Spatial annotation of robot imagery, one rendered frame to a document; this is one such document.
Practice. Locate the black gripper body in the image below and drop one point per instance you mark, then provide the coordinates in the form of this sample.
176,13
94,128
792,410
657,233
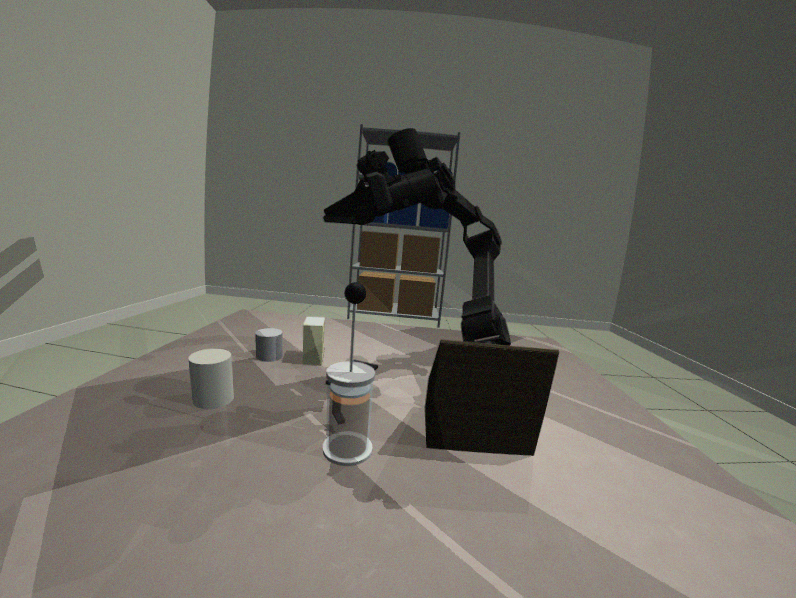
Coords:
385,197

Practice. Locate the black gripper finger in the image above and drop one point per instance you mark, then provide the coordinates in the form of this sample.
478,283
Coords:
344,219
356,204

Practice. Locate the glass french press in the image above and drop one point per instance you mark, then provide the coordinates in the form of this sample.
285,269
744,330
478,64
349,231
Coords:
349,401

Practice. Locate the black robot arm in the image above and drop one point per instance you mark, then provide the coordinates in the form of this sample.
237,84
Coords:
480,317

